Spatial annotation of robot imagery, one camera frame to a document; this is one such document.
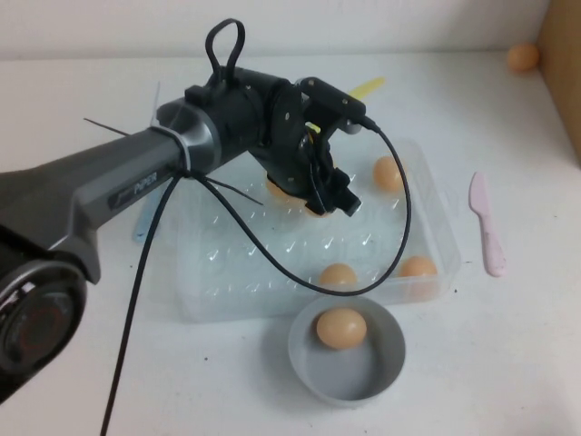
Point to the brown cardboard box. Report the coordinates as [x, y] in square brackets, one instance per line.
[563, 68]

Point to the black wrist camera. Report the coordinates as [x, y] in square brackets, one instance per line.
[333, 102]

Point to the yellow plastic knife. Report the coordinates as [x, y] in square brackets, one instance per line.
[370, 85]

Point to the white zip tie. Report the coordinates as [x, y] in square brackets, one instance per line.
[179, 138]

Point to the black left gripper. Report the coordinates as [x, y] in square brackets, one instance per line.
[290, 150]

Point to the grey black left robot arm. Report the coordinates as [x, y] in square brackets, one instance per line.
[136, 168]

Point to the beige egg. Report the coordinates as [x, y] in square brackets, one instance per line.
[417, 268]
[337, 275]
[340, 328]
[386, 175]
[523, 56]
[275, 190]
[319, 214]

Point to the grey round bowl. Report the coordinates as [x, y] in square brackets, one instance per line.
[349, 377]

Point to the clear plastic egg box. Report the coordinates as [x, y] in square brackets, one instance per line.
[236, 295]

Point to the pink plastic knife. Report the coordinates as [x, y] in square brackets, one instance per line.
[485, 222]

